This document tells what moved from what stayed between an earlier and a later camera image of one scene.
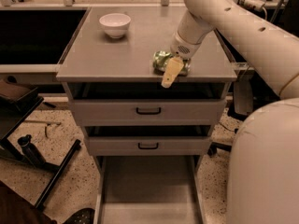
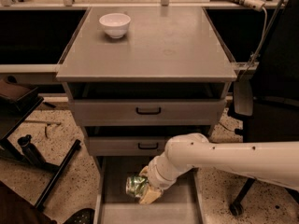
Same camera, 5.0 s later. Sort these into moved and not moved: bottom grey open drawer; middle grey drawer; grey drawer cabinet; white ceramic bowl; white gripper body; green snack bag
Moved: white gripper body; green snack bag
Not moved: white ceramic bowl; grey drawer cabinet; bottom grey open drawer; middle grey drawer
